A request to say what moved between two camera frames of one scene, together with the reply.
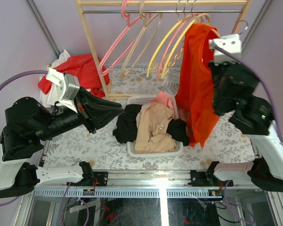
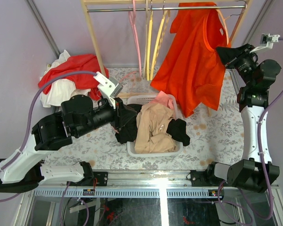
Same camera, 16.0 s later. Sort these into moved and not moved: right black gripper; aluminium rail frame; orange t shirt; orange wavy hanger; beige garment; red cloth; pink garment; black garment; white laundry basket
Moved: right black gripper; orange t shirt; orange wavy hanger
Not moved: black garment; pink garment; aluminium rail frame; white laundry basket; beige garment; red cloth
